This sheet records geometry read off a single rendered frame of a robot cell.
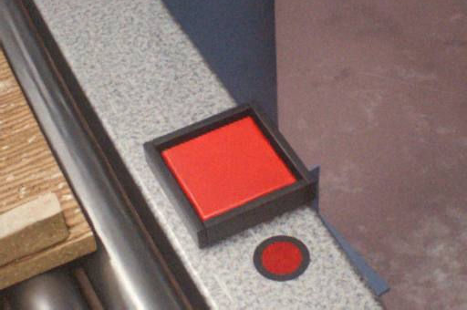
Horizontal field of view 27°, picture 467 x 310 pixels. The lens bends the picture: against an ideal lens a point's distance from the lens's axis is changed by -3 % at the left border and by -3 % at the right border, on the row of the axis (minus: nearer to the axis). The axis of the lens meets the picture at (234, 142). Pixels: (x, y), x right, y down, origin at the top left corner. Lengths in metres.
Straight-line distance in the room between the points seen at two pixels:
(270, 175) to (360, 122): 1.31
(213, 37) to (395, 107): 0.81
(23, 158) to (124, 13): 0.16
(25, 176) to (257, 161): 0.14
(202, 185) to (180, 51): 0.13
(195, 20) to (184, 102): 0.51
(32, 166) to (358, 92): 1.40
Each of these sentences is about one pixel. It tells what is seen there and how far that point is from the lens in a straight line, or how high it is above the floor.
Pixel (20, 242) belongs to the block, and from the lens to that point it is 0.54.
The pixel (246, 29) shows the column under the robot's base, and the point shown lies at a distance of 1.17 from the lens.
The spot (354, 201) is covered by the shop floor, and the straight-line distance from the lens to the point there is 1.76.
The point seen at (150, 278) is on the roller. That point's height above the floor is 0.92.
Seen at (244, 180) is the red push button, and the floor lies 0.93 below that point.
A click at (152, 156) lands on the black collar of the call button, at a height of 0.93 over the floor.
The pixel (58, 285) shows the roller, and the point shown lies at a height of 0.92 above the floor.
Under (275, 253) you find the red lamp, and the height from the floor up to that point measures 0.92.
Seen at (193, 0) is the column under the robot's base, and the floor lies 0.65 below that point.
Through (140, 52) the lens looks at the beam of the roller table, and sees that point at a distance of 0.68.
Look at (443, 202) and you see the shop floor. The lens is 1.77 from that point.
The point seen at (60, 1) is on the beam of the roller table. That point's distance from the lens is 0.73.
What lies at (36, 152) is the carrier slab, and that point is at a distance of 0.60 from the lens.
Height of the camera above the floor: 1.37
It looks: 48 degrees down
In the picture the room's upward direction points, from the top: 4 degrees counter-clockwise
